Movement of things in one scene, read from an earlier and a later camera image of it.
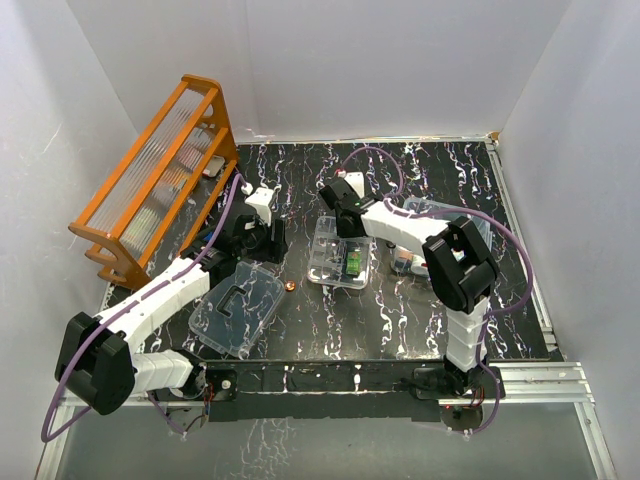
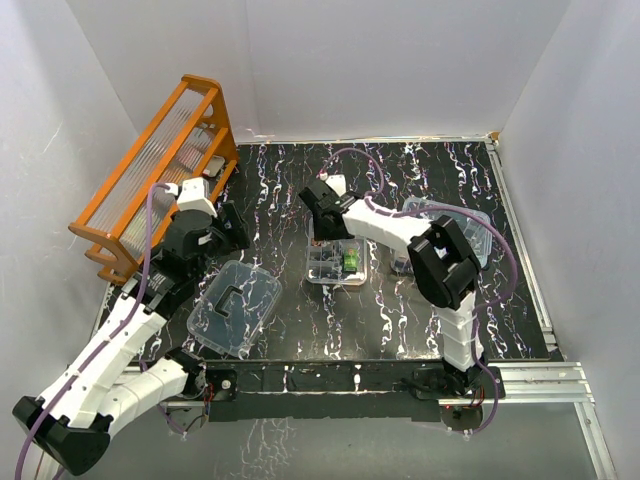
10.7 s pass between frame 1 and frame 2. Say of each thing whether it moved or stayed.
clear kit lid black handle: stayed
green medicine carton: stayed
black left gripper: moved
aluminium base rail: stayed
